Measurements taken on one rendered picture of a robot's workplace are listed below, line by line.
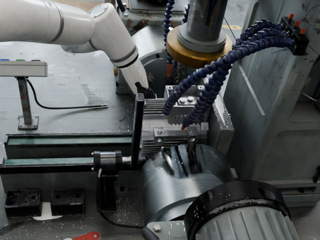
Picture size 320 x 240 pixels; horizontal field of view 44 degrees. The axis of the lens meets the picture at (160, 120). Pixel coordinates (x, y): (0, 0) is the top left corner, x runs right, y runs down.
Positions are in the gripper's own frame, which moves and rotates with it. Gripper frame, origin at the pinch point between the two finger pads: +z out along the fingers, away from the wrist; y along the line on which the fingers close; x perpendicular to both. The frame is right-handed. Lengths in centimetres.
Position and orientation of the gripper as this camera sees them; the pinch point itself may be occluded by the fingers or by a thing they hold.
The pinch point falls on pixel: (148, 94)
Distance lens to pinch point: 122.3
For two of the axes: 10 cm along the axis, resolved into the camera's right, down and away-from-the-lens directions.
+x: 9.1, -3.8, -1.8
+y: 1.3, 6.8, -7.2
